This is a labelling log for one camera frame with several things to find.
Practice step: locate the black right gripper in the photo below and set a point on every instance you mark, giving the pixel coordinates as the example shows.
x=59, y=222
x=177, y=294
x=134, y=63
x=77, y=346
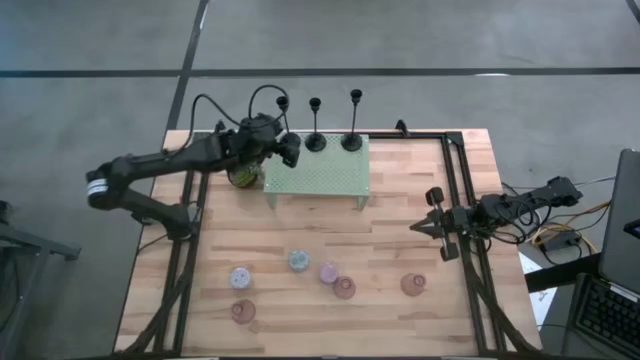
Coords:
x=452, y=222

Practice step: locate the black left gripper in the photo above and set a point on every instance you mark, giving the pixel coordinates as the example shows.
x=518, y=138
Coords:
x=260, y=134

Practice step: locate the pink glass candle holder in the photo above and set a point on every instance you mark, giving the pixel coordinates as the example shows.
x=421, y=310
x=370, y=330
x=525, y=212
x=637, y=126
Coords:
x=344, y=287
x=243, y=311
x=413, y=284

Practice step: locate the blue white candle tin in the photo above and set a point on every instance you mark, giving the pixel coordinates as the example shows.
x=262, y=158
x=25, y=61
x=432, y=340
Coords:
x=241, y=278
x=299, y=260

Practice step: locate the pink patterned candle tin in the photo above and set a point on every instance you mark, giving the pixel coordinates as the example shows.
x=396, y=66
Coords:
x=328, y=273

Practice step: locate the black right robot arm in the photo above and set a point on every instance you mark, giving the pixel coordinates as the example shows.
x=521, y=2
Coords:
x=550, y=192

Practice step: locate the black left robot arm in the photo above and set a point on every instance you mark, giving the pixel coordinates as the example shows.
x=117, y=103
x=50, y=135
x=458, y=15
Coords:
x=150, y=162

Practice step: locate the green perforated metal riser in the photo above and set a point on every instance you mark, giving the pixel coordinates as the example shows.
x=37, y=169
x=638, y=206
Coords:
x=325, y=175

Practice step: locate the potted succulent plant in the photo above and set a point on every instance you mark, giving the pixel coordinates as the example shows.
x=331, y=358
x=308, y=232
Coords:
x=245, y=177

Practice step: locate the tallest black candlestick holder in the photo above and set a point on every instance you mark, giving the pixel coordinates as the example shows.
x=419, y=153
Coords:
x=352, y=143

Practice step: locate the black power adapter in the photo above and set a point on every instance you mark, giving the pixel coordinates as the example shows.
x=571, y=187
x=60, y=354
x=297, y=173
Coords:
x=562, y=242

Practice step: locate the white paper sheet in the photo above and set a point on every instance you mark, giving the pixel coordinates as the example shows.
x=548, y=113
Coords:
x=542, y=300

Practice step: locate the grey laptop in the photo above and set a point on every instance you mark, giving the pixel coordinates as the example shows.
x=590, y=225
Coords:
x=622, y=225

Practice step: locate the black keyboard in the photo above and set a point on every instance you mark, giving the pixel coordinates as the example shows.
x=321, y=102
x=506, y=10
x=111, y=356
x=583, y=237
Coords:
x=605, y=315

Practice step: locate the grey metal desk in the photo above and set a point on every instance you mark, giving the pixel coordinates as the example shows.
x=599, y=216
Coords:
x=30, y=240

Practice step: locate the black aluminium table frame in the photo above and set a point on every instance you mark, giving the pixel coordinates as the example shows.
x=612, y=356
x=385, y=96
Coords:
x=415, y=135

